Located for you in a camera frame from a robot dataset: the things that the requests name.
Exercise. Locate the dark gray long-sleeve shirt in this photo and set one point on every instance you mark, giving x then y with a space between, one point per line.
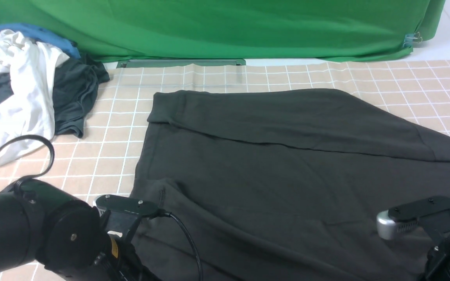
286 186

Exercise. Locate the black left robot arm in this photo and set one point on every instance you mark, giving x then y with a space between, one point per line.
72 239

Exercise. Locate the green metal base bar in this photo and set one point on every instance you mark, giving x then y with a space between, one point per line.
161 63

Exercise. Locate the beige checkered tablecloth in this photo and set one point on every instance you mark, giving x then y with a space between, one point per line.
104 160

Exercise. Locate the dark gray crumpled garment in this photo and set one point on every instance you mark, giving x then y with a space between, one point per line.
74 93

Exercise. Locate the green backdrop cloth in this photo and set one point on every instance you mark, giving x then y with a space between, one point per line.
334 30

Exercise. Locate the white crumpled garment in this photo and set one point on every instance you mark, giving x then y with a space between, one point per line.
31 68

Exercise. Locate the blue binder clip lower right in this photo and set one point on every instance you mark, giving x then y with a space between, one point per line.
411 39

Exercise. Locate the blue garment in pile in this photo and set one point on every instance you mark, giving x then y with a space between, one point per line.
41 37

